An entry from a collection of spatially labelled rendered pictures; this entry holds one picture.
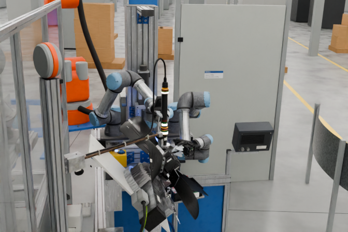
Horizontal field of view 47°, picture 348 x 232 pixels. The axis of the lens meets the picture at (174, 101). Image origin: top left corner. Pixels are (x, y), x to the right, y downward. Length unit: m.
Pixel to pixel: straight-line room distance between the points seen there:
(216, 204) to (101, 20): 7.82
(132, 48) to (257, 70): 1.65
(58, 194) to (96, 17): 8.55
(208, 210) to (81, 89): 3.70
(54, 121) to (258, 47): 2.88
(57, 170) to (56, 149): 0.11
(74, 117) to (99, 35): 4.39
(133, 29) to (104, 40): 7.21
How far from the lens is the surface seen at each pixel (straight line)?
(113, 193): 2.39
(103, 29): 10.43
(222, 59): 4.29
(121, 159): 2.84
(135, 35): 3.26
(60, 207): 2.13
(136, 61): 3.29
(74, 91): 6.35
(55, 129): 1.95
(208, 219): 3.23
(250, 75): 4.43
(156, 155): 2.20
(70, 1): 6.31
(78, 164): 2.09
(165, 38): 11.69
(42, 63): 1.87
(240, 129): 2.90
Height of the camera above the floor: 2.24
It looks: 17 degrees down
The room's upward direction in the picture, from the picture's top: 1 degrees clockwise
